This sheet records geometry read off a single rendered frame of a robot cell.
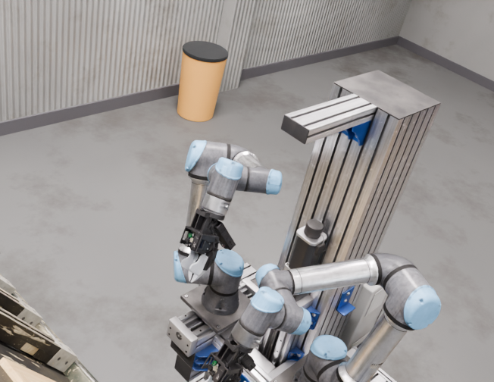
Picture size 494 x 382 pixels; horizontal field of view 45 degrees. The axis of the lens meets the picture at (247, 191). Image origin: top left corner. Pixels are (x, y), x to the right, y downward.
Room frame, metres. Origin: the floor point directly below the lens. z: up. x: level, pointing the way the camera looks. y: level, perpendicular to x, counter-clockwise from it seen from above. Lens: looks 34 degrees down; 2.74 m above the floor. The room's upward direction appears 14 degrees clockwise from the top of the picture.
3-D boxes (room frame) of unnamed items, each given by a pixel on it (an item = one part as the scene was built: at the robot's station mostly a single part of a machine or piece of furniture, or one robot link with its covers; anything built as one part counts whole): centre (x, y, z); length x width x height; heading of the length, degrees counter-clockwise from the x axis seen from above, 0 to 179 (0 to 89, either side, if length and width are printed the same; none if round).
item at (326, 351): (1.41, -0.40, 1.20); 0.13 x 0.12 x 0.14; 27
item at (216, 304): (1.72, 0.00, 1.09); 0.15 x 0.15 x 0.10
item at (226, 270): (1.72, 0.01, 1.20); 0.13 x 0.12 x 0.14; 103
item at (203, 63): (5.14, 0.67, 0.33); 0.43 x 0.41 x 0.65; 142
